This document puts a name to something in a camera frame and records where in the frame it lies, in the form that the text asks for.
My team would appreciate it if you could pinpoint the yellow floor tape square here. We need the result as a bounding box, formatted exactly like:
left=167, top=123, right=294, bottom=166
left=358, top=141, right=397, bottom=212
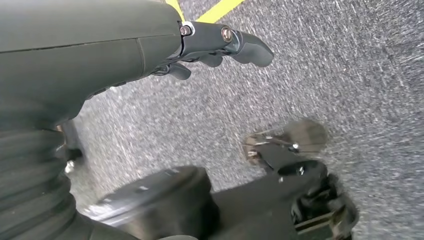
left=164, top=0, right=247, bottom=25

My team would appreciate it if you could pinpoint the black robot left foot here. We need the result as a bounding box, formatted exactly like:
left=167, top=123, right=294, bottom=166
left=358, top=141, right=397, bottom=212
left=243, top=118, right=329, bottom=173

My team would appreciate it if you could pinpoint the black robot left leg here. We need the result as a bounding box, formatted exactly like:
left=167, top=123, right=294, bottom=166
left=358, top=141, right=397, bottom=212
left=82, top=158, right=360, bottom=240

